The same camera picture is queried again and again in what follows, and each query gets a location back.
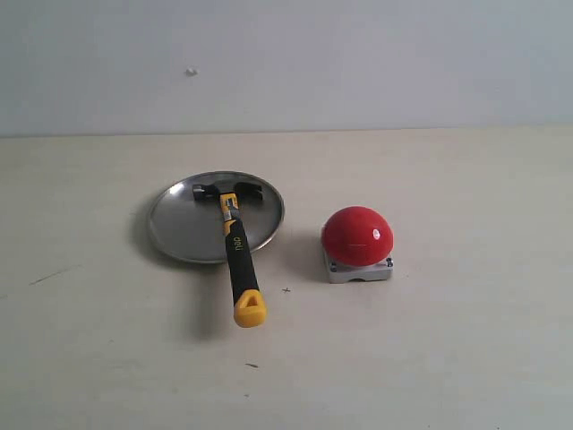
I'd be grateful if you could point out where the red dome push button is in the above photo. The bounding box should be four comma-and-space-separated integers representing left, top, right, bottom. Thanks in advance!
321, 206, 394, 284

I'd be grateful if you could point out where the black and yellow claw hammer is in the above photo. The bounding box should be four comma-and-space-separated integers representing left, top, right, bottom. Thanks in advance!
192, 180, 267, 328

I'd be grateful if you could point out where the round stainless steel plate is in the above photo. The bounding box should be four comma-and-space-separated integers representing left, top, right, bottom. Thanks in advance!
147, 171, 285, 264

